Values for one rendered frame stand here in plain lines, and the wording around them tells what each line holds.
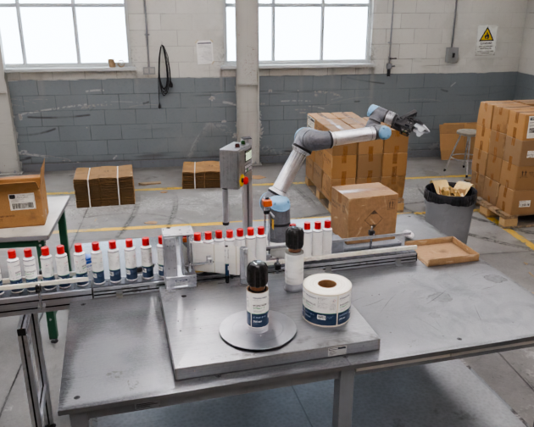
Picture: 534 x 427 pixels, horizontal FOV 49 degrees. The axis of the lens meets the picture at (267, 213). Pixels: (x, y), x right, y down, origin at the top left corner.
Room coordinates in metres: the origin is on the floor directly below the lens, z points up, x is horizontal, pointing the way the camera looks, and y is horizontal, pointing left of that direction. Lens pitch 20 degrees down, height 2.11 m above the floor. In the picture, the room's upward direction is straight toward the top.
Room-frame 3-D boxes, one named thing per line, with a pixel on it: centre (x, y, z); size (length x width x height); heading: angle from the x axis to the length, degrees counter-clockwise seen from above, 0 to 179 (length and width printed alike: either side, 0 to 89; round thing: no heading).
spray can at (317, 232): (2.75, -0.25, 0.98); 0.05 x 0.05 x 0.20
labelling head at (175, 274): (2.48, 0.41, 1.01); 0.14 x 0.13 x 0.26; 105
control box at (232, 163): (2.73, 0.15, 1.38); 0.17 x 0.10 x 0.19; 160
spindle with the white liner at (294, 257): (2.43, -0.12, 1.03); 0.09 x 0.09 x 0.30
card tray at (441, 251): (2.93, -0.94, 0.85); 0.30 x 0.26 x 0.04; 105
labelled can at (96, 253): (2.48, 0.78, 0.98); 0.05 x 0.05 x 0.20
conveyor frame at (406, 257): (2.68, 0.02, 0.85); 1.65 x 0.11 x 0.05; 105
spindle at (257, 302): (2.05, 0.04, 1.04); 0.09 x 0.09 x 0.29
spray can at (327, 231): (2.76, -0.30, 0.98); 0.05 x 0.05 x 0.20
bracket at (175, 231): (2.48, 0.41, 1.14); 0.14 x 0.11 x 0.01; 105
